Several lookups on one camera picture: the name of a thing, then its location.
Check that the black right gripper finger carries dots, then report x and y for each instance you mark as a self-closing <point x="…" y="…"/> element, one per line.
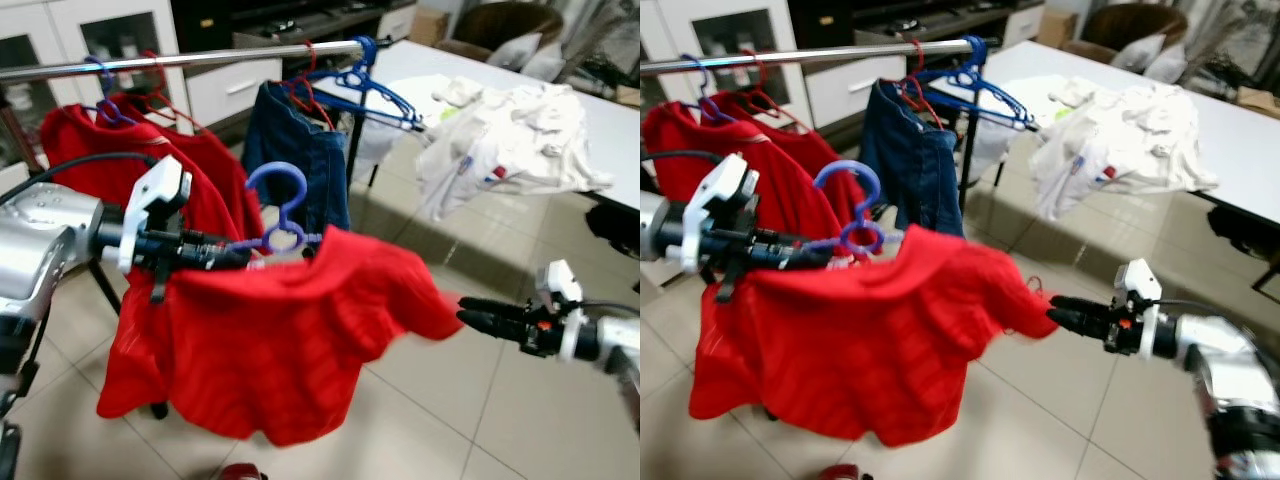
<point x="1080" y="306"/>
<point x="490" y="328"/>
<point x="1080" y="328"/>
<point x="490" y="307"/>

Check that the white knit shirt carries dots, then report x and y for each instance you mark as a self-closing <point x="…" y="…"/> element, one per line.
<point x="1130" y="170"/>
<point x="520" y="170"/>

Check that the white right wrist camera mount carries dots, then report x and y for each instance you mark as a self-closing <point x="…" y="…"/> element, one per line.
<point x="558" y="280"/>
<point x="1138" y="278"/>

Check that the brown round chair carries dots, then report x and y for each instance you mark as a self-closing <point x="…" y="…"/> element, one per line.
<point x="1140" y="18"/>
<point x="520" y="18"/>

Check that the blue plastic hanger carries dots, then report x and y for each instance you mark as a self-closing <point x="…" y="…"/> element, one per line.
<point x="370" y="90"/>
<point x="985" y="88"/>

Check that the white glass door cabinet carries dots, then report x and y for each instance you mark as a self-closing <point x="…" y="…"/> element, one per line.
<point x="30" y="30"/>
<point x="660" y="30"/>

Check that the flat brown cardboard box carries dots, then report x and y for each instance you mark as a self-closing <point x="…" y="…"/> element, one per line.
<point x="628" y="96"/>
<point x="1258" y="102"/>

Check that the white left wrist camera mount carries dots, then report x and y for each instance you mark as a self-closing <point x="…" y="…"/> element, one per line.
<point x="160" y="185"/>
<point x="730" y="185"/>

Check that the white drawer cabinet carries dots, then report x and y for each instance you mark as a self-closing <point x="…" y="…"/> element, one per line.
<point x="855" y="95"/>
<point x="235" y="95"/>

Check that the red plastic hanger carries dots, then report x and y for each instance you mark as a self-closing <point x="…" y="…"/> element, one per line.
<point x="925" y="92"/>
<point x="160" y="95"/>
<point x="310" y="95"/>
<point x="762" y="95"/>

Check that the purple plastic hanger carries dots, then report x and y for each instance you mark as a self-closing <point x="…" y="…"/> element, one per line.
<point x="712" y="110"/>
<point x="303" y="182"/>
<point x="108" y="112"/>
<point x="878" y="182"/>

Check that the dark blue jeans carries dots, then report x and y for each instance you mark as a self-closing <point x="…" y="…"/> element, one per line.
<point x="300" y="170"/>
<point x="920" y="170"/>

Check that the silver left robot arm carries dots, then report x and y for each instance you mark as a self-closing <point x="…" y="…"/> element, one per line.
<point x="665" y="230"/>
<point x="40" y="240"/>

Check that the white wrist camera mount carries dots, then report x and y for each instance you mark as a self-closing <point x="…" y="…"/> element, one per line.
<point x="730" y="185"/>
<point x="160" y="185"/>
<point x="558" y="280"/>
<point x="1138" y="278"/>

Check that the red striped polo shirt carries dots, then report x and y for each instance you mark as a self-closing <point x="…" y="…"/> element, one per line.
<point x="860" y="340"/>
<point x="270" y="340"/>

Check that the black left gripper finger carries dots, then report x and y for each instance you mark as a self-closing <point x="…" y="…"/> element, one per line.
<point x="800" y="244"/>
<point x="800" y="262"/>
<point x="215" y="244"/>
<point x="215" y="262"/>

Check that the tall brown cardboard box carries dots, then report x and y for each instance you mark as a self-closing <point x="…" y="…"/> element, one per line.
<point x="430" y="25"/>
<point x="1055" y="25"/>

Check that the grey pillow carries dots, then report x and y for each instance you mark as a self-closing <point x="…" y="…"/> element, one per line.
<point x="1130" y="52"/>
<point x="545" y="62"/>
<point x="1165" y="65"/>
<point x="510" y="50"/>

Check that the metal clothes rail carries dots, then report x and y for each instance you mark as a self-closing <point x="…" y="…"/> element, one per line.
<point x="220" y="57"/>
<point x="850" y="53"/>

